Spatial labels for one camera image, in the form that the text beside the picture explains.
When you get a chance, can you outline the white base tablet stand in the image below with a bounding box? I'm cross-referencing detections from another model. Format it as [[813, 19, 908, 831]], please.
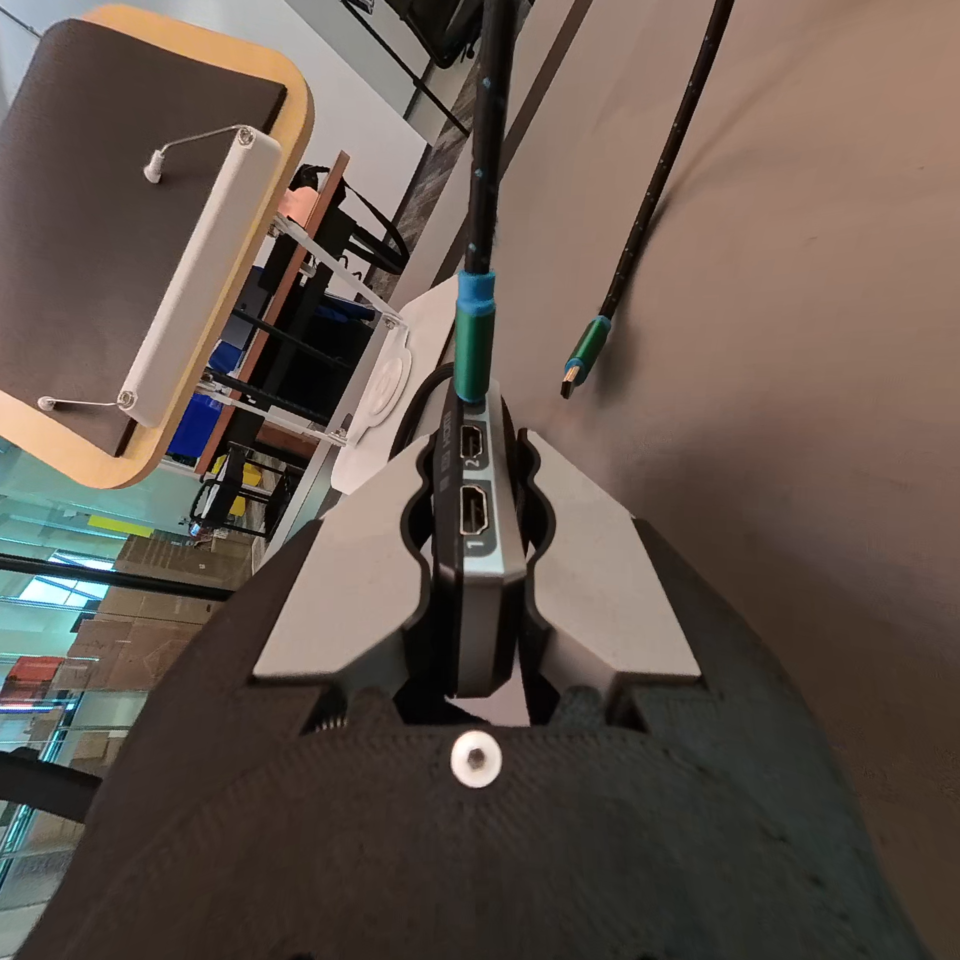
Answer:
[[0, 3, 460, 498]]

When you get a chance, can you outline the black switch pigtail cable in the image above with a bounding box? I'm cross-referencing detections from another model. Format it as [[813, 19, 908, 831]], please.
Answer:
[[388, 362, 457, 470]]

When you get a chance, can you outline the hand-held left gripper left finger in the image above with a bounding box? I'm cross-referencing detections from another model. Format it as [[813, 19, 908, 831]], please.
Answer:
[[252, 435, 440, 687]]

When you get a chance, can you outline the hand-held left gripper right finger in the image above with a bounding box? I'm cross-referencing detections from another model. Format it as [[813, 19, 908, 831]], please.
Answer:
[[516, 427, 702, 687]]

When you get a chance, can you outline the silver black hdmi switch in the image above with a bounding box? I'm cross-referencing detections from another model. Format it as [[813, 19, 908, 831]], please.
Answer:
[[431, 378, 526, 699]]

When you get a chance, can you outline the stack of cardboard boxes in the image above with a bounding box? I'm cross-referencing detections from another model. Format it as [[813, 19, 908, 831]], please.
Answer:
[[45, 536, 264, 691]]

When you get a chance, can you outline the blue storage bin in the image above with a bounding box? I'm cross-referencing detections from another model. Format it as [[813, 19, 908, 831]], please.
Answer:
[[166, 341, 260, 460]]

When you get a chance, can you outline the black braided hdmi cable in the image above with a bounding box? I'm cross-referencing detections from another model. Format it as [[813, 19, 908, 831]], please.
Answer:
[[452, 0, 738, 406]]

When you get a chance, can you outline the yellow container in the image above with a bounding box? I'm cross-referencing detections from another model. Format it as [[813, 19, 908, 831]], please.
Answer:
[[212, 457, 265, 519]]

